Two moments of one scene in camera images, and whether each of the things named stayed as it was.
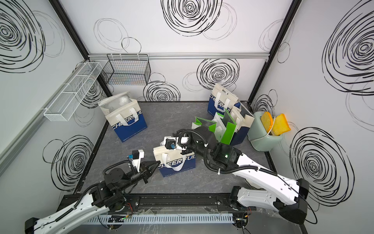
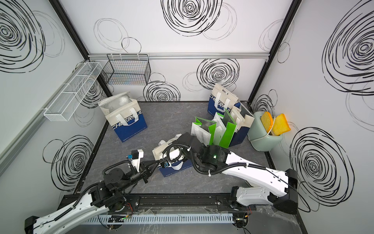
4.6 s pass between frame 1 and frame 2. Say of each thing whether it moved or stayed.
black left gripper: stayed
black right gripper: moved
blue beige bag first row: stayed
